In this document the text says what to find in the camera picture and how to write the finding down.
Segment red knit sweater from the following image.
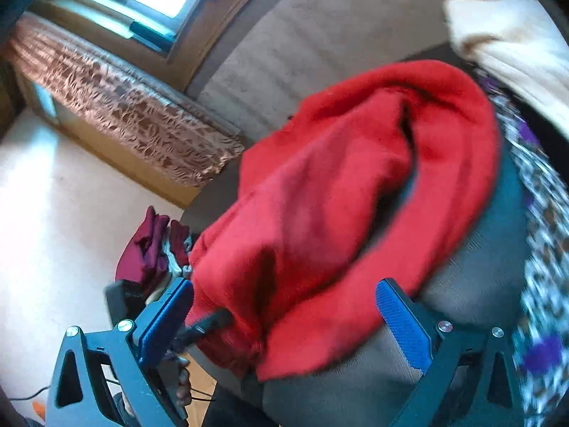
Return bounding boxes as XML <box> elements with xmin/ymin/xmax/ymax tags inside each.
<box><xmin>186</xmin><ymin>61</ymin><xmax>500</xmax><ymax>382</ymax></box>

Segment person's hand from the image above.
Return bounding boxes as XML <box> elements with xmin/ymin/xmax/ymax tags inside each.
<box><xmin>121</xmin><ymin>357</ymin><xmax>193</xmax><ymax>418</ymax></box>

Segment leopard print garment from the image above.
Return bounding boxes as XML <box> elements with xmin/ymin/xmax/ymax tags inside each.
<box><xmin>474</xmin><ymin>68</ymin><xmax>568</xmax><ymax>426</ymax></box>

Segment black leather padded bench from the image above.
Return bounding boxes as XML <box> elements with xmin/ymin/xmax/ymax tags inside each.
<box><xmin>182</xmin><ymin>44</ymin><xmax>528</xmax><ymax>426</ymax></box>

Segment folded maroon garment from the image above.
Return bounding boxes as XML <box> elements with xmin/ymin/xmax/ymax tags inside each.
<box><xmin>115</xmin><ymin>205</ymin><xmax>191</xmax><ymax>298</ymax></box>

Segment left brown patterned curtain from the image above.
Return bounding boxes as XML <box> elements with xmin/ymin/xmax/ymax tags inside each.
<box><xmin>6</xmin><ymin>12</ymin><xmax>244</xmax><ymax>188</ymax></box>

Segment cream knit sweater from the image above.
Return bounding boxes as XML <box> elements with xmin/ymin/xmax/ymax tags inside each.
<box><xmin>443</xmin><ymin>0</ymin><xmax>568</xmax><ymax>137</ymax></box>

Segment window with frame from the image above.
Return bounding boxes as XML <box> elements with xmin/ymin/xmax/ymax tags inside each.
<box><xmin>33</xmin><ymin>0</ymin><xmax>250</xmax><ymax>65</ymax></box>

